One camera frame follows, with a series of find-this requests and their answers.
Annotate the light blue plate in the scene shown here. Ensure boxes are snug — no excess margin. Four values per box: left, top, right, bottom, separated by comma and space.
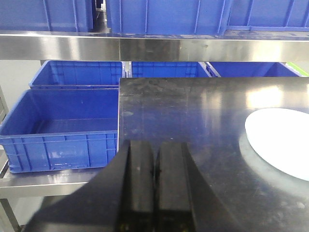
244, 108, 309, 181

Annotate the steel lower side shelf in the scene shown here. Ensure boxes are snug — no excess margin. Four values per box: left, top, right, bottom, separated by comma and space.
0, 152, 104, 199

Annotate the blue lower crate right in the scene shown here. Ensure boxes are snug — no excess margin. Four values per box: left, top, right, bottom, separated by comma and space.
206, 62, 302, 77

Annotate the blue upper crate middle-right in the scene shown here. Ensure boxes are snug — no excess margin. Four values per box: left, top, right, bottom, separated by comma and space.
226, 0, 309, 32

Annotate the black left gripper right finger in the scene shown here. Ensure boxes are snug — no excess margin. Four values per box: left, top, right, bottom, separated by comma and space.
155, 142, 244, 232

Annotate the blue upper crate middle-left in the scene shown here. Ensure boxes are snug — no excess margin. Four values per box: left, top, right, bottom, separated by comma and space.
106, 0, 233, 35

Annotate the blue lower crate front-left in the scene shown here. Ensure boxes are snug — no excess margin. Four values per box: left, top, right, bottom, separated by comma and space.
0, 89, 119, 173

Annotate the blue upper crate left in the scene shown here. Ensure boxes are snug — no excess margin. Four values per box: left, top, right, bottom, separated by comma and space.
0, 0, 96, 32

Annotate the blue lower crate middle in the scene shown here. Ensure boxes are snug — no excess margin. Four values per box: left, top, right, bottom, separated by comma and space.
131, 61, 211, 78

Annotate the stainless steel shelf rail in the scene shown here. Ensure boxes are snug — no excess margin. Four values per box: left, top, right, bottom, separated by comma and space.
0, 31, 309, 62

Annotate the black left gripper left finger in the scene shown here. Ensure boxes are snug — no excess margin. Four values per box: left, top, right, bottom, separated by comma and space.
23, 140, 154, 232

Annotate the blue lower crate back-left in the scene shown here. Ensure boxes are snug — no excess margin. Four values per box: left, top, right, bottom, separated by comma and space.
29, 60, 126, 89

